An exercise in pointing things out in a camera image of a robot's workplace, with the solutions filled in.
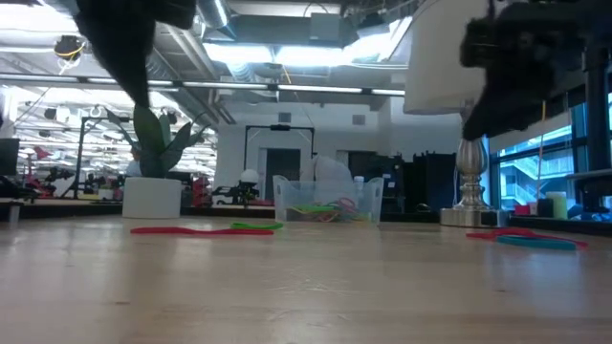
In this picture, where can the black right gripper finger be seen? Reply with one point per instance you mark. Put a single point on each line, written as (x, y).
(502, 114)

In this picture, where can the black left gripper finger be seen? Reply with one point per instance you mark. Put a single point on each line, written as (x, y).
(126, 52)

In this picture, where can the red rubber band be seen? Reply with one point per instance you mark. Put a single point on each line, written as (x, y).
(502, 232)
(191, 232)

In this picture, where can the clear plastic bin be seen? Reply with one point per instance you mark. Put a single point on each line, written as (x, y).
(296, 198)

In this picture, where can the white shade silver table lamp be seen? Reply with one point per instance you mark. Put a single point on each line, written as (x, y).
(430, 57)

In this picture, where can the black cabinet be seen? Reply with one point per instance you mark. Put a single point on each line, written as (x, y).
(378, 167)
(435, 181)

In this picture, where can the small red box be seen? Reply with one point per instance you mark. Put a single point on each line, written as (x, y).
(522, 209)

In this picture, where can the black pole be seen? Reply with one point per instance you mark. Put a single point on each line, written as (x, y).
(597, 153)

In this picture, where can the small black box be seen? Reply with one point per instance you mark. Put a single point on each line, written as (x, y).
(545, 208)

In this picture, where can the pale green cylinder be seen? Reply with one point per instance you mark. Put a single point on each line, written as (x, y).
(557, 205)

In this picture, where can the person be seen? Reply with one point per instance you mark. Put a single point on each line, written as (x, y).
(334, 169)
(134, 167)

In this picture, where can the green plant in white pot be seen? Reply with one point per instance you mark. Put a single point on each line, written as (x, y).
(150, 198)

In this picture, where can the black red background robot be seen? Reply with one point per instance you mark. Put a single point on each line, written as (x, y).
(48, 179)

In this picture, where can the black monitor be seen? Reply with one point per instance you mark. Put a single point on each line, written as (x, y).
(8, 156)

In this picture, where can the white bottle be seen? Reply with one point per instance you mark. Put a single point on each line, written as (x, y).
(358, 179)

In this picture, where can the red machine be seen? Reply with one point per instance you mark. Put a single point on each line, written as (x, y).
(202, 191)

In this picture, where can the white dome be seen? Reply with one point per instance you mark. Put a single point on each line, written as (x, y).
(249, 176)

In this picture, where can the long ceiling light bar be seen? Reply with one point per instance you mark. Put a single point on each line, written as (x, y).
(315, 89)

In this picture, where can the black stand frame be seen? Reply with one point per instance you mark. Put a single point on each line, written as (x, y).
(80, 143)

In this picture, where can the black gantry frame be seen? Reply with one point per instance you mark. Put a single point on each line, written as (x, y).
(279, 127)

